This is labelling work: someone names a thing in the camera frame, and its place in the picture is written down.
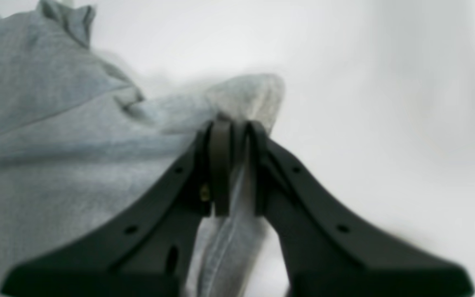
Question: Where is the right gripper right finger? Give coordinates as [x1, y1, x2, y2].
[247, 121, 474, 297]

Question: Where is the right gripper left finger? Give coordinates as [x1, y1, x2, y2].
[1, 121, 235, 297]

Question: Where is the grey t-shirt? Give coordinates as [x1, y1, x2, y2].
[0, 0, 285, 286]

